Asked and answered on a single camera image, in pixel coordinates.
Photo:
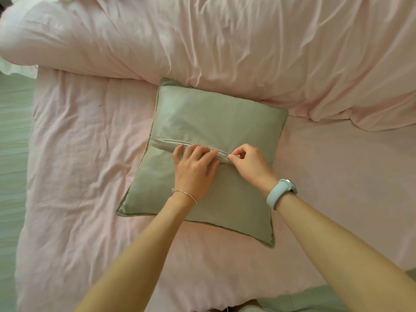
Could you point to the person's left hand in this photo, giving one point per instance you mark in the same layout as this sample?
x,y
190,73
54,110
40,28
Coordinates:
x,y
193,172

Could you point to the person's right hand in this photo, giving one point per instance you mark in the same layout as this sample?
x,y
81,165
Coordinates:
x,y
253,168

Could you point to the grey and orange pillowcase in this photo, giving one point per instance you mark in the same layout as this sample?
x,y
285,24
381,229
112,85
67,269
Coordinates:
x,y
211,120

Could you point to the pink bed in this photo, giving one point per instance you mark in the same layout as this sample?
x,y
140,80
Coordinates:
x,y
81,159

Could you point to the person's right forearm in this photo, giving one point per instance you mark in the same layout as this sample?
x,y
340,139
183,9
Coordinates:
x,y
334,253

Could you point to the person's left forearm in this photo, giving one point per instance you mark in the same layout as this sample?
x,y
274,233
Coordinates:
x,y
143,256

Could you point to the person's white shorts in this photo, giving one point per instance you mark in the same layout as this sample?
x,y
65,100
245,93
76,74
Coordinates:
x,y
250,309

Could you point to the white smartwatch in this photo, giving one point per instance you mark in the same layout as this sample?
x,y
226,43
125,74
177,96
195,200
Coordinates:
x,y
276,193

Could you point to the pink ruffled duvet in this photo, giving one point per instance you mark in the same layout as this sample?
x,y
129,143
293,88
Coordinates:
x,y
227,38

